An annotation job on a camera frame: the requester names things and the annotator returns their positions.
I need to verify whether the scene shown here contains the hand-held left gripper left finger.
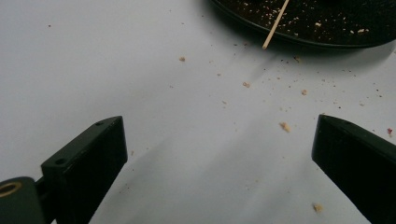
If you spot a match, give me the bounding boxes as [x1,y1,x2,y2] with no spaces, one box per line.
[40,116,129,224]

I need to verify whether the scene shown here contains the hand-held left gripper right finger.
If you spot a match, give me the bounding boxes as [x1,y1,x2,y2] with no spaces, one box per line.
[311,114,396,224]

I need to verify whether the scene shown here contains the black round plate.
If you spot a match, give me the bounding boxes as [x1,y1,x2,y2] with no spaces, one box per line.
[208,0,396,49]

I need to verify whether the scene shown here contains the wooden skewer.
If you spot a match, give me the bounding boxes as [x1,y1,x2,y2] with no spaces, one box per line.
[262,0,290,50]

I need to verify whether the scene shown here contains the scattered crumbs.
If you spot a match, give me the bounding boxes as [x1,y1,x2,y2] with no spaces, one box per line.
[46,22,395,214]

